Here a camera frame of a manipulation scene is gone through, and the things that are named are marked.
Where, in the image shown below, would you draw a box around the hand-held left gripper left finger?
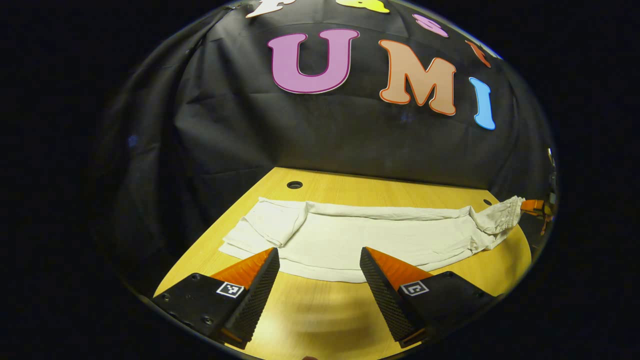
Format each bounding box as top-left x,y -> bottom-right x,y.
152,246 -> 281,350

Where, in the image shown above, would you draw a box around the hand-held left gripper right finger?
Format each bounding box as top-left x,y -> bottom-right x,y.
359,246 -> 501,350

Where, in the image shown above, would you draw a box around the white jeans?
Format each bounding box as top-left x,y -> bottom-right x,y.
218,196 -> 526,284

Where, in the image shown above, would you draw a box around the black backdrop cloth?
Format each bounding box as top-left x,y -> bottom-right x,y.
95,0 -> 557,283

